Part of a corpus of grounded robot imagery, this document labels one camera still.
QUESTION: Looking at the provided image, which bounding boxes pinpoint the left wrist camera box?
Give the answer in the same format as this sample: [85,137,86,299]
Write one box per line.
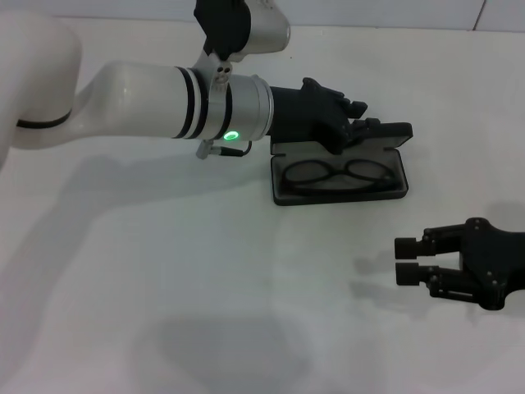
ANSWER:
[193,0,292,62]

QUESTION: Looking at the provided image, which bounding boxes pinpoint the left arm plug cable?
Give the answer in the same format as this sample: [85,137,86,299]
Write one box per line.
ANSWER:
[195,138,253,160]

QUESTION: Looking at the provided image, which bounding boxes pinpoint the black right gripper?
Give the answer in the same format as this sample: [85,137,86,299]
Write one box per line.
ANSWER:
[394,218,525,312]

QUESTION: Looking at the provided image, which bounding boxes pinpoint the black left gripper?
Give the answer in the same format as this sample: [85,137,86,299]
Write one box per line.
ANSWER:
[268,76,383,156]

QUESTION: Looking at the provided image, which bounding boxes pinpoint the black glasses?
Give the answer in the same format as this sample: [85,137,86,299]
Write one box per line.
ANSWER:
[282,158,398,195]

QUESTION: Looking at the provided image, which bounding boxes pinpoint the black glasses case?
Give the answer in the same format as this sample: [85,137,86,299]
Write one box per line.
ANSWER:
[269,121,414,207]

